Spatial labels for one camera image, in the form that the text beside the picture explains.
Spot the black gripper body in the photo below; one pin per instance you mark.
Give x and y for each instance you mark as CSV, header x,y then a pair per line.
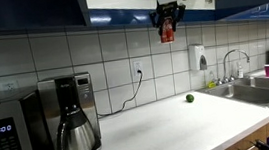
x,y
167,9

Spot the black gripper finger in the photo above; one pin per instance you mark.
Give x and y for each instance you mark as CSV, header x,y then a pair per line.
x,y
179,12
155,18

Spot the red cola can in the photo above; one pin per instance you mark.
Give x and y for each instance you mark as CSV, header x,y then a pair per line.
x,y
166,31

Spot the closed blue upper cabinet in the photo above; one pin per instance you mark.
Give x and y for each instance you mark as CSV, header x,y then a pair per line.
x,y
17,13

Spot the white soap dispenser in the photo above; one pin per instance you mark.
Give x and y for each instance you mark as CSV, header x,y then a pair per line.
x,y
197,56

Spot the yellow dish soap bottle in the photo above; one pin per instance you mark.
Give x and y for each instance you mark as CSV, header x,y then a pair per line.
x,y
212,84

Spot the chrome faucet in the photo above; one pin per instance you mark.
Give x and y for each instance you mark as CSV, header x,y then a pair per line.
x,y
228,75

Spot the small white bottle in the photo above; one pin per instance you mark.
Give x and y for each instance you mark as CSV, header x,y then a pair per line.
x,y
240,71

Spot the green lime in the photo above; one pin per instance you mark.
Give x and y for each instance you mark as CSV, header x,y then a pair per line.
x,y
190,98

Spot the black steel coffee maker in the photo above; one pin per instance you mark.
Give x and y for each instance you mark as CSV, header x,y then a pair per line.
x,y
87,100

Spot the stainless steel sink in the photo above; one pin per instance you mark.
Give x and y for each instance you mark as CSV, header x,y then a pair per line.
x,y
253,92

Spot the steel coffee carafe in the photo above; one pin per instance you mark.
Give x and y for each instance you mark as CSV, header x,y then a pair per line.
x,y
77,141

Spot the white wall outlet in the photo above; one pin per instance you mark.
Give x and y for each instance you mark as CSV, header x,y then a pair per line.
x,y
10,86
137,66

